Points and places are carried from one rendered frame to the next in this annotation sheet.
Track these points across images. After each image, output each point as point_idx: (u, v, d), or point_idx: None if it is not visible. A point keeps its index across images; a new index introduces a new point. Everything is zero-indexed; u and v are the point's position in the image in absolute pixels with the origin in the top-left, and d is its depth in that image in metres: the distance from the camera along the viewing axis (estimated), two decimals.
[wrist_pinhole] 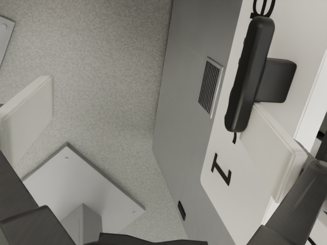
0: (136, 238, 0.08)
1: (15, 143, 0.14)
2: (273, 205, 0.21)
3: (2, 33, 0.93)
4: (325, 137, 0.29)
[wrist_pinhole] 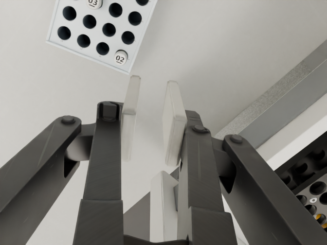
0: (136, 238, 0.08)
1: (134, 134, 0.17)
2: None
3: None
4: None
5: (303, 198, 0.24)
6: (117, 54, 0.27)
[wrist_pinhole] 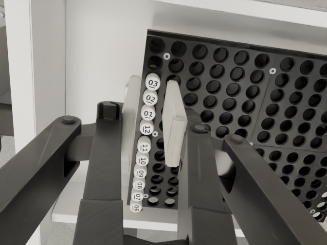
0: (136, 238, 0.08)
1: (134, 134, 0.17)
2: None
3: None
4: (131, 166, 0.33)
5: (161, 51, 0.25)
6: (148, 93, 0.25)
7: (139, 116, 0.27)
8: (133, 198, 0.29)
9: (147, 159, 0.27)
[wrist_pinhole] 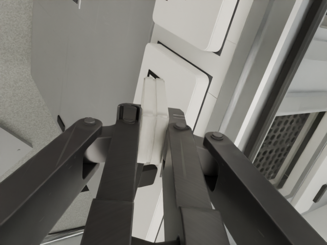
0: (136, 238, 0.08)
1: (151, 135, 0.17)
2: None
3: None
4: None
5: None
6: None
7: None
8: None
9: None
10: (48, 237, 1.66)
